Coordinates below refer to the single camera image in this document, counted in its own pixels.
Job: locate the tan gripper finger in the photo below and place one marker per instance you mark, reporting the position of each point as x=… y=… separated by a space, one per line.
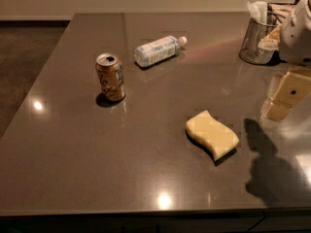
x=285 y=92

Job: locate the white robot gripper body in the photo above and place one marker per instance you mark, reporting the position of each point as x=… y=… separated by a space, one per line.
x=297 y=36

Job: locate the yellow wavy sponge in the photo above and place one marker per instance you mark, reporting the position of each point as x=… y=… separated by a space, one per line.
x=211 y=134

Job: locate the orange soda can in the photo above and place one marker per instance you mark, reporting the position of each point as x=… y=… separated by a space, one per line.
x=110 y=75

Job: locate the wooden utensils in holder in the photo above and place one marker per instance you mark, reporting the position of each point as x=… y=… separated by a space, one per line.
x=277 y=15

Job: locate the white napkin in holder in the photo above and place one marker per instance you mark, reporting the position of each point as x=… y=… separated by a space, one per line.
x=258 y=11

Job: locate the clear plastic water bottle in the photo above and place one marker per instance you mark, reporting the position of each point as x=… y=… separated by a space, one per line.
x=158 y=50

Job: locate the wire mesh cup holder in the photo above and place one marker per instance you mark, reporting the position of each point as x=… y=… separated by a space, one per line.
x=250 y=52

